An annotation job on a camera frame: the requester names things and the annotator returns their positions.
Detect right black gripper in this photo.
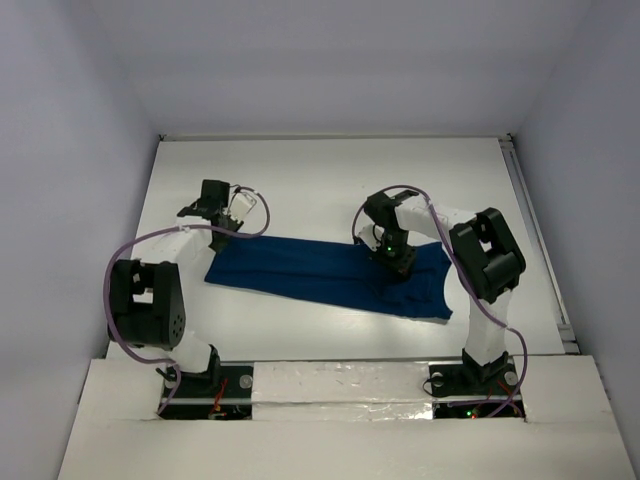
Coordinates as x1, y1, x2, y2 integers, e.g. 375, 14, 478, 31
371, 227, 418, 283

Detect blue printed t-shirt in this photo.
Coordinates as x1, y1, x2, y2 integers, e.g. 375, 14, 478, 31
204, 236, 452, 323

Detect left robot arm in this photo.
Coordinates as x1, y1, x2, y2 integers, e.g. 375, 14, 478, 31
109, 180, 256, 395

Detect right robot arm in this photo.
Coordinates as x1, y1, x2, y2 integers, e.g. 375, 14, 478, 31
354, 185, 526, 392

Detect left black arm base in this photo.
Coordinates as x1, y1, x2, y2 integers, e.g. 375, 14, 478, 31
160, 363, 254, 421

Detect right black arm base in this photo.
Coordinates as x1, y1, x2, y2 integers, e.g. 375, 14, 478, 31
422, 363, 525, 420

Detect silver foil covered panel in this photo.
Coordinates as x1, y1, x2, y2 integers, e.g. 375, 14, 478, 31
251, 361, 433, 422

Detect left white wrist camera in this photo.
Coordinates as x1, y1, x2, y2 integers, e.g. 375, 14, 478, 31
228, 191, 257, 222

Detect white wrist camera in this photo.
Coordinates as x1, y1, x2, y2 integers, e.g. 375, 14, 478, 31
228, 191, 257, 222
356, 224, 382, 252

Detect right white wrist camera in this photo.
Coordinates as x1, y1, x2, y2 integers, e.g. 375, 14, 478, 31
356, 224, 382, 252

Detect right aluminium rail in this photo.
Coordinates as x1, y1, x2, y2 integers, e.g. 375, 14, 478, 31
499, 134, 581, 356

